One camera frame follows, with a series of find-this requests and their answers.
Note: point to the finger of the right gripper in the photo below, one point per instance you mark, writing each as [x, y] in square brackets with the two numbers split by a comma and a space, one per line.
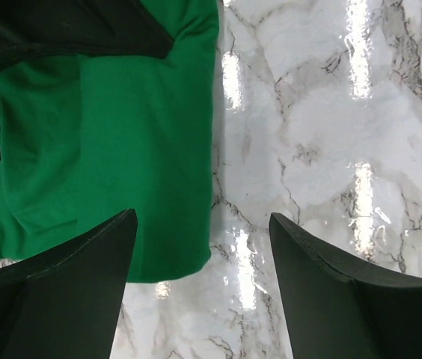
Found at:
[35, 29]

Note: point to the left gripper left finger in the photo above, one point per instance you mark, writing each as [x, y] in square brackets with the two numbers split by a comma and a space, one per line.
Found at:
[64, 303]

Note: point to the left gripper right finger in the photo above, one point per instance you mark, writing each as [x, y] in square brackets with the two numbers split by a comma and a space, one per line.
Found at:
[337, 305]

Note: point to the green t-shirt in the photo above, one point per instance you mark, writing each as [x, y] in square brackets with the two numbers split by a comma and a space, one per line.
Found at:
[83, 138]

